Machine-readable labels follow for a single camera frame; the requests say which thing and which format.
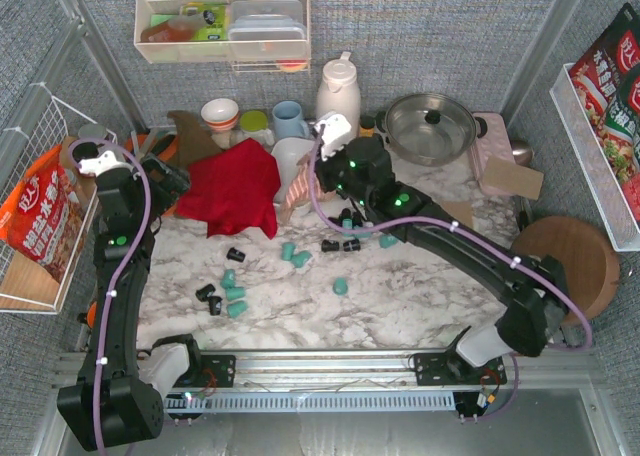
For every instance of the clear wall shelf bin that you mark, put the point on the clear wall shelf bin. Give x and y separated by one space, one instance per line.
162 35

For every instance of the pink tray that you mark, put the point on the pink tray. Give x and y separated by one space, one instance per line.
495 142

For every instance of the steel pot with lid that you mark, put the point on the steel pot with lid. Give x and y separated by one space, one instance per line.
430 129

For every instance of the steel lid jar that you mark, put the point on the steel lid jar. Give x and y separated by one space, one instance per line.
92 132

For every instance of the white wire basket left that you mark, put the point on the white wire basket left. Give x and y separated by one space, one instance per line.
26 287

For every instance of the orange striped white bowl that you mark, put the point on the orange striped white bowl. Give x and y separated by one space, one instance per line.
221 114

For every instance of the green lid sugar jar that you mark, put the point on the green lid sugar jar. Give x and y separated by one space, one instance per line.
254 125

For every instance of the clear plastic food containers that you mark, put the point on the clear plastic food containers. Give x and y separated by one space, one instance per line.
265 30

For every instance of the cardboard piece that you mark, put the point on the cardboard piece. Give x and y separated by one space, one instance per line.
512 178

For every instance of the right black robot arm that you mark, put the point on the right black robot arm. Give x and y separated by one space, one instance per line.
533 290

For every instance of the orange tray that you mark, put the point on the orange tray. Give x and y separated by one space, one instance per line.
162 144

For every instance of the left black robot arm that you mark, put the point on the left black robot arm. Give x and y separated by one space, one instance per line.
118 399

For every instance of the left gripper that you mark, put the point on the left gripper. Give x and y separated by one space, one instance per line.
170 179

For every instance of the light blue mug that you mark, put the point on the light blue mug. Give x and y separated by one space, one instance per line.
288 121

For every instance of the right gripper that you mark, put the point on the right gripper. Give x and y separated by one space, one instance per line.
326 174

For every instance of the brown cloth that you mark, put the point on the brown cloth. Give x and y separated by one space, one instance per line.
195 143

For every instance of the teal capsule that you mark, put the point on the teal capsule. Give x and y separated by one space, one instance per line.
235 293
340 286
288 251
237 308
300 259
386 241
229 279

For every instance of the orange cup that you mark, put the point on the orange cup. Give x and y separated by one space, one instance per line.
91 315

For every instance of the round wooden board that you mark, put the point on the round wooden board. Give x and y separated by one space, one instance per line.
591 265

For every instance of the red cloth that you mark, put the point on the red cloth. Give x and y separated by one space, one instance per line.
233 191

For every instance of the black capsule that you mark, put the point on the black capsule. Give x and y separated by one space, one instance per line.
351 245
328 246
350 218
215 305
205 293
234 254

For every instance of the yellow spice jar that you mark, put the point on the yellow spice jar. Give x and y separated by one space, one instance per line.
367 126

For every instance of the white thermos jug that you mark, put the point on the white thermos jug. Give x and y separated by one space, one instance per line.
339 91

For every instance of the orange seasoning packet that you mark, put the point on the orange seasoning packet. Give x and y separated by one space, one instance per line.
42 217

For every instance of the white storage basket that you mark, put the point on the white storage basket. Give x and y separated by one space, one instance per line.
287 153

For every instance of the green label bottle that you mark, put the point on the green label bottle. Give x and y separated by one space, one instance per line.
217 18

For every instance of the red seasoning packet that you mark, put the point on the red seasoning packet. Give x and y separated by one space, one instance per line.
606 81

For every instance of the white mesh basket right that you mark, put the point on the white mesh basket right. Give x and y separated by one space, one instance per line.
619 223

